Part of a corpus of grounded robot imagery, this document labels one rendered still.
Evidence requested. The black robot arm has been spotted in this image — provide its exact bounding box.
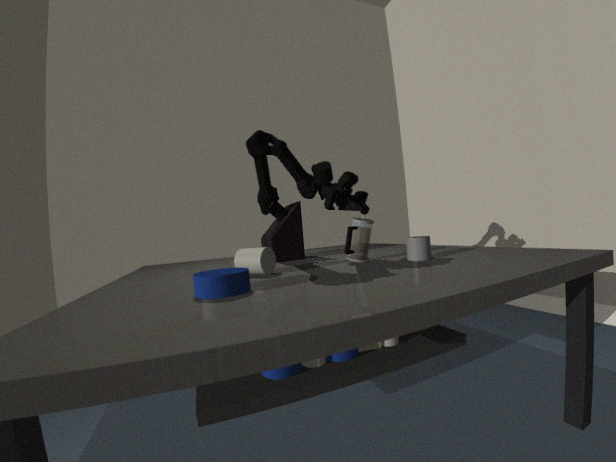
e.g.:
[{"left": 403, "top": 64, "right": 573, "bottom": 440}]
[{"left": 246, "top": 130, "right": 359, "bottom": 222}]

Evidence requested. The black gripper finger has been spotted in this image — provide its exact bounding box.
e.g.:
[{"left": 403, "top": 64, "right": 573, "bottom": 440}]
[
  {"left": 338, "top": 193, "right": 364, "bottom": 211},
  {"left": 355, "top": 193, "right": 370, "bottom": 210}
]

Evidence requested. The blue short cylinder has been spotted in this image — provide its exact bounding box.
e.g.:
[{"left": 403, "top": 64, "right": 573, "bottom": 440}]
[
  {"left": 262, "top": 363, "right": 300, "bottom": 380},
  {"left": 193, "top": 268, "right": 251, "bottom": 299},
  {"left": 325, "top": 348, "right": 359, "bottom": 362}
]

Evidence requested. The french press coffee maker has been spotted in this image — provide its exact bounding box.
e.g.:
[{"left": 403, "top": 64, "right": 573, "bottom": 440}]
[{"left": 345, "top": 205, "right": 373, "bottom": 263}]

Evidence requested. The grey cylinder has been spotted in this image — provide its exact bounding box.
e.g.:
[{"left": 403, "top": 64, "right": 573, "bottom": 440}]
[{"left": 406, "top": 236, "right": 432, "bottom": 261}]

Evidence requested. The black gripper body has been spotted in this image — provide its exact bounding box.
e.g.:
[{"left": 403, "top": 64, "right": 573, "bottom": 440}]
[{"left": 324, "top": 185, "right": 368, "bottom": 210}]

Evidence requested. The dark grey shelf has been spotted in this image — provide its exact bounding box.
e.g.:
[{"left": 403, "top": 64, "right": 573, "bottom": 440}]
[{"left": 196, "top": 325, "right": 467, "bottom": 427}]

